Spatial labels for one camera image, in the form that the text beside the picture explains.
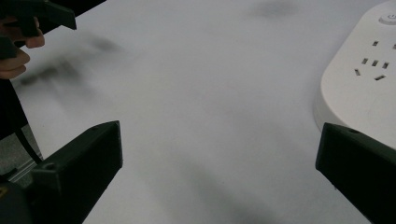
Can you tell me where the white power strip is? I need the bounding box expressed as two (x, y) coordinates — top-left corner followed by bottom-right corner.
(313, 0), (396, 151)

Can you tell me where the black cable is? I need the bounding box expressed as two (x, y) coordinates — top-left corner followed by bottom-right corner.
(14, 127), (44, 165)

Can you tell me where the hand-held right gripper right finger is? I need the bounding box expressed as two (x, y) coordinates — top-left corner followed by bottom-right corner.
(315, 122), (396, 224)

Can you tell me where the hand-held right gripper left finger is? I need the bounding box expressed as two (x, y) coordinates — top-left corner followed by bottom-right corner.
(29, 120), (123, 224)

